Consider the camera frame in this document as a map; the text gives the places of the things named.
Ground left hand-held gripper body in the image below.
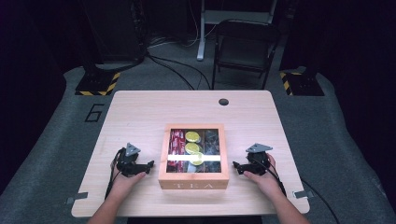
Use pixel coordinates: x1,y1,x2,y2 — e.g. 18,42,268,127
116,142,148,178

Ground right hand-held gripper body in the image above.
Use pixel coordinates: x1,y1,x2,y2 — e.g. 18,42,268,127
245,142,274,176

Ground wooden tea box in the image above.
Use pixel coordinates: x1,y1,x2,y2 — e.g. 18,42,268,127
158,123,231,190

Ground person's left hand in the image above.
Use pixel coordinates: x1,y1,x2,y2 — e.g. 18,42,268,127
109,164,147,200

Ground person's right hand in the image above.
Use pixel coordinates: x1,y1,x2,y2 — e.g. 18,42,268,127
242,153,284,200

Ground bundle of red packets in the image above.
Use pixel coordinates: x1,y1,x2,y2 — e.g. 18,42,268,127
166,129,188,173

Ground pile of dark packets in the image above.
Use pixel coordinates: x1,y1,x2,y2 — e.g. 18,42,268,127
204,129,222,173

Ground yellow-green round capsule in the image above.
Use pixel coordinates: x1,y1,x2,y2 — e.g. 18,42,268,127
184,131,201,143
184,142,201,155
190,152,205,167

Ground black yellow striped base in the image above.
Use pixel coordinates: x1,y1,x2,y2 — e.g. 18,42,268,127
74,71,121,97
278,71,326,97

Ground black folding chair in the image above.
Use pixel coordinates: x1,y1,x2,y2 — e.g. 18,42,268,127
211,19,282,91

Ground white metal stand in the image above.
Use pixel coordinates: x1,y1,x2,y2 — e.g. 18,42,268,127
196,0,278,62

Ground black cabinet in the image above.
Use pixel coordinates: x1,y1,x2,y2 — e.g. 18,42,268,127
78,0,148,68

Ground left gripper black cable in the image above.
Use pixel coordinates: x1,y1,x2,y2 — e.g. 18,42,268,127
104,147,126,201

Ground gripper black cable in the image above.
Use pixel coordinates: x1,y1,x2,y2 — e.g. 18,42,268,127
251,157,341,224
104,147,126,201

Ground grey metal table bracket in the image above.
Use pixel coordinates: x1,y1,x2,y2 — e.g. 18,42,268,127
65,191,90,205
291,189,315,200

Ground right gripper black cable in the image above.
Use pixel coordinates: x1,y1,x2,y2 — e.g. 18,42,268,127
251,157,341,224

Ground black floor cables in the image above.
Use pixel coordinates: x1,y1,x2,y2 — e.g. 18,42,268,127
145,51,213,91

